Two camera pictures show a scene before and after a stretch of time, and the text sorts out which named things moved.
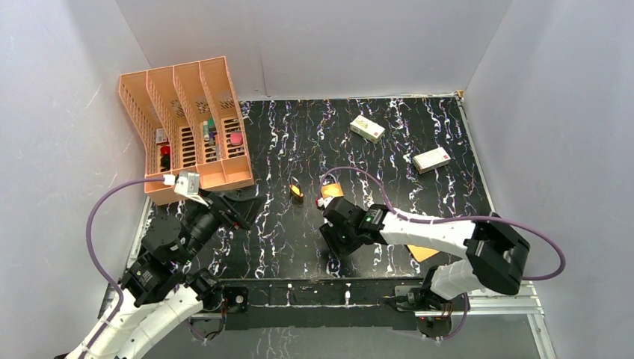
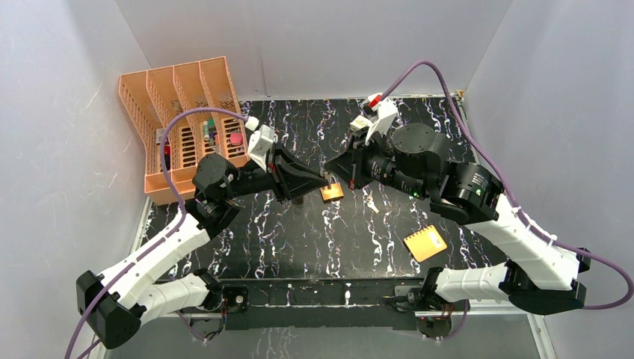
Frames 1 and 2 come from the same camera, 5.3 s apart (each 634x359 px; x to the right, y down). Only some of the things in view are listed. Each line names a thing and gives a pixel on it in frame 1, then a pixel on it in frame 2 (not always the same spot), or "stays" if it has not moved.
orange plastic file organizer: (189, 116) stays
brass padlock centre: (333, 190) stays
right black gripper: (329, 232) → (350, 165)
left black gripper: (227, 209) → (279, 175)
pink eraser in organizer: (236, 137) stays
